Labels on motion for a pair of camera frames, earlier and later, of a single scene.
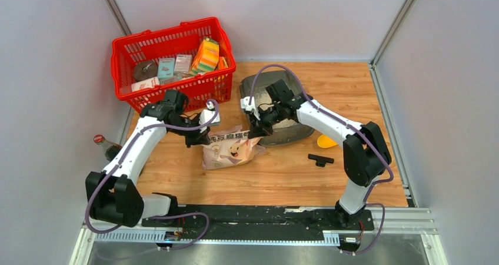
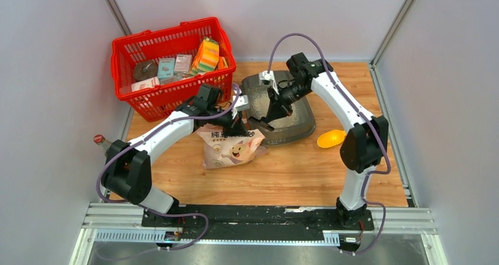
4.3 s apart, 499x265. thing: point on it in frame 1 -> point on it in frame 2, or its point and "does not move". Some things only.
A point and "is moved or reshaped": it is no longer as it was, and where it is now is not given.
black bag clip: (320, 161) is moved or reshaped
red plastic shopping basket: (195, 57) does not move
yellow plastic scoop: (324, 141) does not move
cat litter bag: (230, 147) does not move
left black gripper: (198, 138) -> (236, 127)
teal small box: (166, 68) does not move
